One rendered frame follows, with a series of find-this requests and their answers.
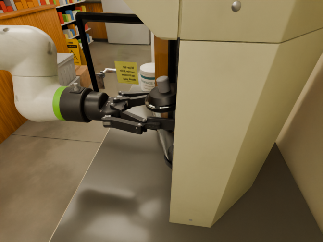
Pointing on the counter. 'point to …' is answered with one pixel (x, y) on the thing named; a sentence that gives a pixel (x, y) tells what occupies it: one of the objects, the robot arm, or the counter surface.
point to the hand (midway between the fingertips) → (167, 111)
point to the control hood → (159, 16)
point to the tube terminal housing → (235, 95)
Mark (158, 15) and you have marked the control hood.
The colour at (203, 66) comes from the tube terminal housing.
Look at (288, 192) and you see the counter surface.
